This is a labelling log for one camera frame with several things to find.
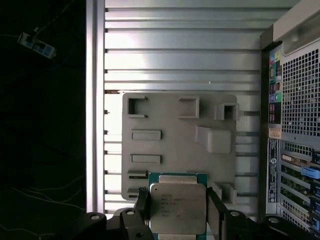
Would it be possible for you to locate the blue card latch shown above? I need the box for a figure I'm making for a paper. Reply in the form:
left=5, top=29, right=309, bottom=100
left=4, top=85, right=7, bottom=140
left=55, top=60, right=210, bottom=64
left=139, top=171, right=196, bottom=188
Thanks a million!
left=301, top=165, right=320, bottom=179

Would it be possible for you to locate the silver CPU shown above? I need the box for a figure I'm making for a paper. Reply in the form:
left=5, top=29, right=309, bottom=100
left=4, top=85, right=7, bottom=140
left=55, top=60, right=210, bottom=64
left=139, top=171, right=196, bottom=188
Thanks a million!
left=147, top=171, right=209, bottom=240

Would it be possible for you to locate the open grey PC case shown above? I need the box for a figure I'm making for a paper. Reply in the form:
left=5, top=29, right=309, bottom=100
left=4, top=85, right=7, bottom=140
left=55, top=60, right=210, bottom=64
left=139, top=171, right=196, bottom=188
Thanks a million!
left=258, top=0, right=320, bottom=240

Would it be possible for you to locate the grey parts rack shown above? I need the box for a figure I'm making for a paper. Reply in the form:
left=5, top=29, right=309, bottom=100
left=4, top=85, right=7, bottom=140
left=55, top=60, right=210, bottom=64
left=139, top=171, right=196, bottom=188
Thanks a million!
left=120, top=92, right=240, bottom=216

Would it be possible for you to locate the silver case handle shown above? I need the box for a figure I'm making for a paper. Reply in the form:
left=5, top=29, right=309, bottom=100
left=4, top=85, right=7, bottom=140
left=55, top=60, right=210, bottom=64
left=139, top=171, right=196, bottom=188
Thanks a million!
left=272, top=0, right=320, bottom=57

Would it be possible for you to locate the white power strip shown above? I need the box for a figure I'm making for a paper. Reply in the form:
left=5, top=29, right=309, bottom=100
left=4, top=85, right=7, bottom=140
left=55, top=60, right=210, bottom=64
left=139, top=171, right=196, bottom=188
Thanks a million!
left=17, top=26, right=57, bottom=60

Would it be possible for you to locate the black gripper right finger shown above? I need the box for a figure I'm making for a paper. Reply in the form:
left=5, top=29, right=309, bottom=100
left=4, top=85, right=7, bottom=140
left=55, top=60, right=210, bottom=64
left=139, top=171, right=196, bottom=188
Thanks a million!
left=205, top=186, right=312, bottom=240

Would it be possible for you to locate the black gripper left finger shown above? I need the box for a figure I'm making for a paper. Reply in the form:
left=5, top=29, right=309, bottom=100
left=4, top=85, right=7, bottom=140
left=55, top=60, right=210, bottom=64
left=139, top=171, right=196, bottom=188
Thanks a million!
left=83, top=186, right=152, bottom=240

